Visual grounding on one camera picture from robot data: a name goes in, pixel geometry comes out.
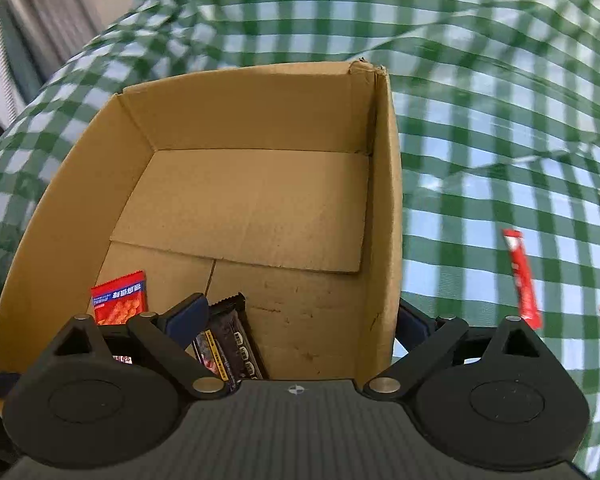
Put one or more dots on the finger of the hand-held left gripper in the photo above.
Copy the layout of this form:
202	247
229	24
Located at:
0	385

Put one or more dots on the red stick snack packet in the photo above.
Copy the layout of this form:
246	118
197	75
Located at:
522	280

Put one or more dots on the dark chocolate bar packet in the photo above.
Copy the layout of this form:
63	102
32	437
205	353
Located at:
230	345

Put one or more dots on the grey window blinds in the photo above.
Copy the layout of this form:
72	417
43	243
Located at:
35	25

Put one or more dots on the brown cardboard box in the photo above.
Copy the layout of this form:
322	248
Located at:
260	200

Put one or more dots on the red square snack packet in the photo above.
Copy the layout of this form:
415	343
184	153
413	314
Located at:
120	300

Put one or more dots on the green checked cloth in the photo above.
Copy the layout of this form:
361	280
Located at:
480	110

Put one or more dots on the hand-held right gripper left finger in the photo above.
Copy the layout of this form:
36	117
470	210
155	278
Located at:
187	319

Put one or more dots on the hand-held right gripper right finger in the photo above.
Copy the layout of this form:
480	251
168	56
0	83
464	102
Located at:
414	324

